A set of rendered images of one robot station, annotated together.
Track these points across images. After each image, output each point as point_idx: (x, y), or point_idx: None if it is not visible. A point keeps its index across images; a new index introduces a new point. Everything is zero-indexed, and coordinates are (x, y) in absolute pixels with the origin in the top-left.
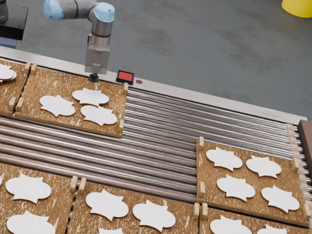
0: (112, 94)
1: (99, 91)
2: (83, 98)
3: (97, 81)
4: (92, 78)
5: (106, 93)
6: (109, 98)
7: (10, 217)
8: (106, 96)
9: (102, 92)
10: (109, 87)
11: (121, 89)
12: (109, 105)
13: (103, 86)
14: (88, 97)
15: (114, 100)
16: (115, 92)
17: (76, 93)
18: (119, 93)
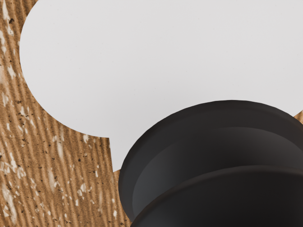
0: (41, 160)
1: (125, 152)
2: (242, 10)
3: (135, 158)
4: (293, 179)
5: (80, 167)
6: (42, 117)
7: None
8: (53, 104)
9: (103, 164)
10: (74, 216)
11: (9, 224)
12: (19, 34)
13: (111, 217)
14: (199, 41)
15: (6, 107)
16: (27, 188)
17: (297, 82)
18: (3, 187)
